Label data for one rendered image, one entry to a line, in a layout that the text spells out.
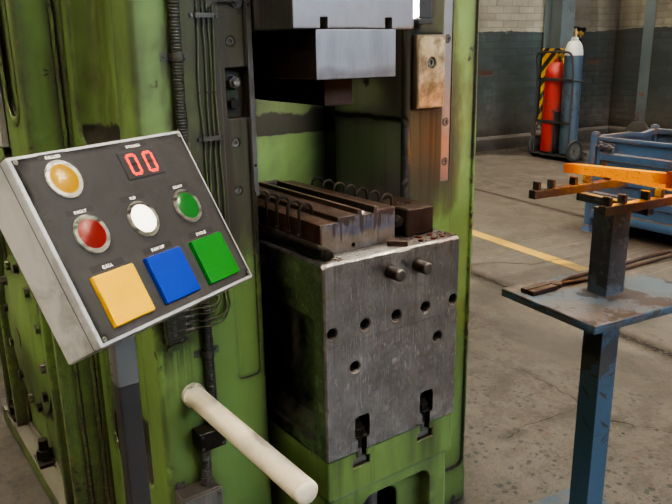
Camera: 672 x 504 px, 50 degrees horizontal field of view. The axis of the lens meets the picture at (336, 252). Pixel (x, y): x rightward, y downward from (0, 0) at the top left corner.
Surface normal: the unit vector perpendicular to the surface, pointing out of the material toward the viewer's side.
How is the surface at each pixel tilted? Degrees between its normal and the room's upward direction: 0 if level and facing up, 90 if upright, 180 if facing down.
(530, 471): 0
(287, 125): 90
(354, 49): 90
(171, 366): 90
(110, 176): 60
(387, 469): 90
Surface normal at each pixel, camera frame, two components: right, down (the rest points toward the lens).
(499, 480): -0.02, -0.96
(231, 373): 0.59, 0.22
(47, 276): -0.49, 0.25
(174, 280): 0.75, -0.37
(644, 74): -0.88, 0.14
